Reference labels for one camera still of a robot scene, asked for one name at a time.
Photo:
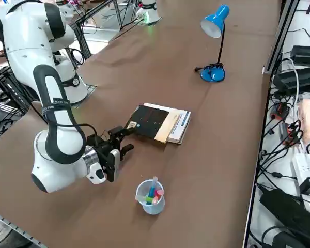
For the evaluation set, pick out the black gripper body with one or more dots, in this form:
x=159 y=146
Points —
x=111 y=139

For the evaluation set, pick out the black and tan book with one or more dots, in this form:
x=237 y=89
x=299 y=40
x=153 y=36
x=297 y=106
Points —
x=149 y=121

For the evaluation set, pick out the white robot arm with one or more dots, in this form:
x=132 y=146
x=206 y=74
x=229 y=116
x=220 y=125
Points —
x=28 y=38
x=149 y=13

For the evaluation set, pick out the white and blue book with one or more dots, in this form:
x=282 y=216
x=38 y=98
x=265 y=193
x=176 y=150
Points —
x=180 y=124

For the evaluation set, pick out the black connector box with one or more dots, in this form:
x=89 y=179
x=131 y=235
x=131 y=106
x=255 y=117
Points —
x=94 y=140

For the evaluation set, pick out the blue highlighter pen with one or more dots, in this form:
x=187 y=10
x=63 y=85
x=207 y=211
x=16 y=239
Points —
x=152 y=188

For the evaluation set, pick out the green highlighter pen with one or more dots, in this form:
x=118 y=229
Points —
x=147 y=199

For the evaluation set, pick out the pink highlighter pen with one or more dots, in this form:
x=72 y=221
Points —
x=159 y=194

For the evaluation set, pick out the clear plastic cup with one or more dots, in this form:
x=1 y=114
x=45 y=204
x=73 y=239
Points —
x=151 y=208

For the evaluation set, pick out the blue desk lamp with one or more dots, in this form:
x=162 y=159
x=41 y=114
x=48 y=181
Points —
x=213 y=73

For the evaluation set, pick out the white power strip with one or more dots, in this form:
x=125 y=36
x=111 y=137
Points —
x=303 y=168

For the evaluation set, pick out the black long power supply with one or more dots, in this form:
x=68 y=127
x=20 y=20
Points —
x=297 y=81
x=306 y=54

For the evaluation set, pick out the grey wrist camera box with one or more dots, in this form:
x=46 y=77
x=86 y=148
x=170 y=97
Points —
x=114 y=165

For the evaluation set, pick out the aluminium frame post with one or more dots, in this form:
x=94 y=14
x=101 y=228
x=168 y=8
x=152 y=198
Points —
x=281 y=33

